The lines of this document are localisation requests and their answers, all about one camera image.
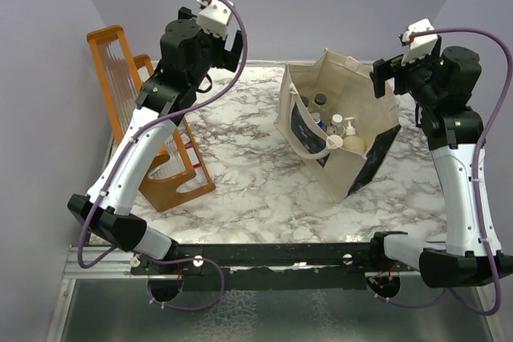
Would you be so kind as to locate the beige pump lotion bottle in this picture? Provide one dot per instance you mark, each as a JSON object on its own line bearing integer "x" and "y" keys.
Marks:
{"x": 352, "y": 142}

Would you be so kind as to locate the short orange wooden rack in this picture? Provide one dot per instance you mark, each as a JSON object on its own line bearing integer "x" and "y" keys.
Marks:
{"x": 178, "y": 173}

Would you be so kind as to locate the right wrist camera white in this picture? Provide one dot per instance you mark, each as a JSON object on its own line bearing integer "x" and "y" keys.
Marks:
{"x": 419, "y": 39}

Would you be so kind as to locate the tall orange wooden rack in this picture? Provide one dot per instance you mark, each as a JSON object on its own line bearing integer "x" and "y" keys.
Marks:
{"x": 119, "y": 79}

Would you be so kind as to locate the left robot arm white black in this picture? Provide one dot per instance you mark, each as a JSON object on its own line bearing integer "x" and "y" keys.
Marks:
{"x": 191, "y": 46}

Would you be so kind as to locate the beige canvas tote bag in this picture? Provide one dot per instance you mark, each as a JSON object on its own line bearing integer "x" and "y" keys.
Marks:
{"x": 349, "y": 90}

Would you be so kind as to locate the green bottle cream lid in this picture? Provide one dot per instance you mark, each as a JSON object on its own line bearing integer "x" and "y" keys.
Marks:
{"x": 334, "y": 142}

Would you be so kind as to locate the aluminium frame rail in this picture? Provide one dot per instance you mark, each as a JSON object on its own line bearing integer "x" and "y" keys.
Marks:
{"x": 96, "y": 262}

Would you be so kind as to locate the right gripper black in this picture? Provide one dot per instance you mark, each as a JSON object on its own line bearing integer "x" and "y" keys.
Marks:
{"x": 386, "y": 69}

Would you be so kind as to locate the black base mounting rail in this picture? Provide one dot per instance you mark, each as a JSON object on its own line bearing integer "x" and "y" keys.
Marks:
{"x": 269, "y": 266}

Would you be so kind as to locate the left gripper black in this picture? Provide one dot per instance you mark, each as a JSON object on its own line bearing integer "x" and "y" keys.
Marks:
{"x": 227, "y": 58}

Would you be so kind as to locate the clear bottle black cap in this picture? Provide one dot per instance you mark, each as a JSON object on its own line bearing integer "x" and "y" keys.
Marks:
{"x": 320, "y": 101}

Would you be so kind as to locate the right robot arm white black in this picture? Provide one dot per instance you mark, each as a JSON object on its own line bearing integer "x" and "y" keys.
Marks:
{"x": 441, "y": 84}

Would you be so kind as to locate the silver chrome bottle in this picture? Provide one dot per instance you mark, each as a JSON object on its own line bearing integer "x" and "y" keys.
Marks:
{"x": 336, "y": 127}

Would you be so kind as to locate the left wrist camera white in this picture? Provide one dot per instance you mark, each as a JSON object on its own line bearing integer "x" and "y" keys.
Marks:
{"x": 214, "y": 18}

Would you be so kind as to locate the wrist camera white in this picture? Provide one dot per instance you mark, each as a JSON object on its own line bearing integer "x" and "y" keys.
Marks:
{"x": 419, "y": 39}
{"x": 214, "y": 18}

